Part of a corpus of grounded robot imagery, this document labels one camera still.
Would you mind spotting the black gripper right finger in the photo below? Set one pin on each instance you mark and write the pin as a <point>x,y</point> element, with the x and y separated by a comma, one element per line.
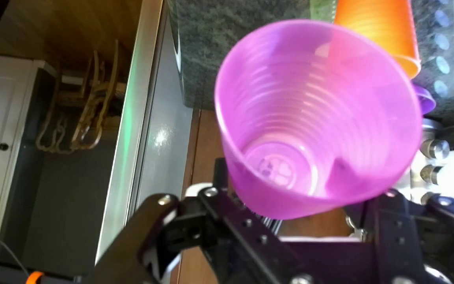
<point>379,202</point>

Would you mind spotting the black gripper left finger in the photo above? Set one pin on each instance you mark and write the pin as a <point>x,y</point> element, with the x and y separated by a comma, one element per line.
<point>217,189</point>

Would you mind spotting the purple plastic plate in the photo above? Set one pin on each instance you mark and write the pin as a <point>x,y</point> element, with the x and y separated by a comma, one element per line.
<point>426,99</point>

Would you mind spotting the purple plastic cup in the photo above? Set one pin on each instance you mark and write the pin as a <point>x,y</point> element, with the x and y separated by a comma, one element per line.
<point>313,116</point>

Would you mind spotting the orange plastic cup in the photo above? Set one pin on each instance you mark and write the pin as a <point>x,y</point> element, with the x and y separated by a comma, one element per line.
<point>388,23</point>

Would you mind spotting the metal spice rack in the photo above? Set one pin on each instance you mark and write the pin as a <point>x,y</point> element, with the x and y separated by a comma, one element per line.
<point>436,36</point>

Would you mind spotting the wooden chair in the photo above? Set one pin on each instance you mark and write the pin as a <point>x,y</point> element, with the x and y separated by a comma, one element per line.
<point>79,115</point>

